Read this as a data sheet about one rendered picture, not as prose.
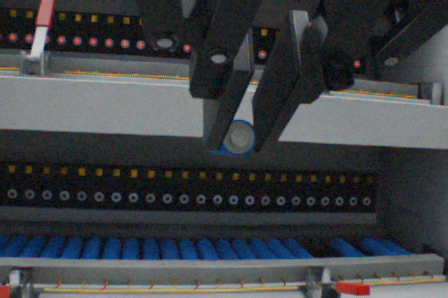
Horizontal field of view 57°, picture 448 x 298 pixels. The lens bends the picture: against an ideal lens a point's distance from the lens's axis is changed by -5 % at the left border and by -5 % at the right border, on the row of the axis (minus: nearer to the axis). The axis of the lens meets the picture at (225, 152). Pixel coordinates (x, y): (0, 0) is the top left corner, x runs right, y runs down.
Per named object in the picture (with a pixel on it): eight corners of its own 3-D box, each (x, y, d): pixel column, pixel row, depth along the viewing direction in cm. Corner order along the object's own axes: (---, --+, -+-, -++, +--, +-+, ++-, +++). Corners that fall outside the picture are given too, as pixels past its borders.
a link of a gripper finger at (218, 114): (255, 72, 15) (233, 71, 14) (218, 152, 21) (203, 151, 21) (249, 5, 16) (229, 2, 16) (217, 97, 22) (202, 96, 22)
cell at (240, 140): (212, 118, 27) (233, 110, 20) (236, 134, 27) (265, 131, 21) (196, 143, 27) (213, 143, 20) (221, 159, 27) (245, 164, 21)
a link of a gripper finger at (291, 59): (288, 9, 16) (307, 10, 16) (251, 99, 22) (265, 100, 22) (296, 76, 15) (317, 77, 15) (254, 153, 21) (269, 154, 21)
